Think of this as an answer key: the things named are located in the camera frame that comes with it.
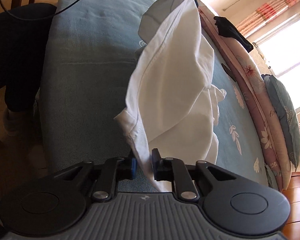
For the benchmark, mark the blue-green top pillow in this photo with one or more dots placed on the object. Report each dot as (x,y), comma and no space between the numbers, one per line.
(287,116)

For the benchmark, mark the white printed t-shirt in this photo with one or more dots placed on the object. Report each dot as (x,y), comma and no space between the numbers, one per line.
(171,103)

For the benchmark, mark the window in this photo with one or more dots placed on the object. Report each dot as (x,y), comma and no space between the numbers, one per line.
(280,47)

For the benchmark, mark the striped pink curtain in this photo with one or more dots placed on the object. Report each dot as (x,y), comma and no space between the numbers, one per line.
(263,15)

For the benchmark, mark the wooden headboard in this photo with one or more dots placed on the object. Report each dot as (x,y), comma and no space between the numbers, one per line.
(292,228)

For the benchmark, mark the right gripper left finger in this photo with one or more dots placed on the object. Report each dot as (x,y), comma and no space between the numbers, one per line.
(110,174)

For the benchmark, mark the person in black clothes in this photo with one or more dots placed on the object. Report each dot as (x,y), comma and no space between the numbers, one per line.
(24,33)

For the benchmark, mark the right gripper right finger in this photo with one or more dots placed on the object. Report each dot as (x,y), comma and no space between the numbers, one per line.
(176,172)

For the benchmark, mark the black flat remote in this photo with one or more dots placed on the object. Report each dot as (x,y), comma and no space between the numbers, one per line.
(228,72)

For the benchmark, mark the black garment on quilt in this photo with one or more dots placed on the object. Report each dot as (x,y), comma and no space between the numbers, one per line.
(227,29)

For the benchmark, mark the blue-green floral bed sheet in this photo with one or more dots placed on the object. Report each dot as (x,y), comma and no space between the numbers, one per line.
(92,51)

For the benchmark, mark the pink floral folded quilt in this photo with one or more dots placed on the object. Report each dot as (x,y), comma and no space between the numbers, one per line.
(251,84)

